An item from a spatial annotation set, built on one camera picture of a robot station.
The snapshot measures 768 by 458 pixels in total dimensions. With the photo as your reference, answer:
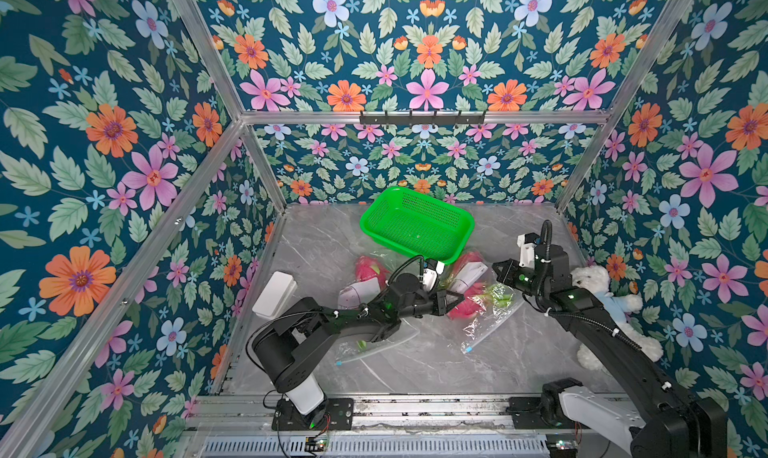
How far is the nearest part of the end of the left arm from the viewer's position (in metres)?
0.66

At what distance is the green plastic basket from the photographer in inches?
43.1

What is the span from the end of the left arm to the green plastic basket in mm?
345
